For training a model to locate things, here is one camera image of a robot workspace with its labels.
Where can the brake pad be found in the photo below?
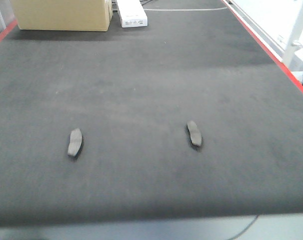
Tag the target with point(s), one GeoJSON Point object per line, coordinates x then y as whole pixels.
{"type": "Point", "coordinates": [75, 143]}
{"type": "Point", "coordinates": [194, 133]}

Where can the white long box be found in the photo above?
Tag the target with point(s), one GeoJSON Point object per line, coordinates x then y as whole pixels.
{"type": "Point", "coordinates": [131, 14]}

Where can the cardboard box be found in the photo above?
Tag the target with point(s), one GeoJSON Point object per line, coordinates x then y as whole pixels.
{"type": "Point", "coordinates": [63, 15]}

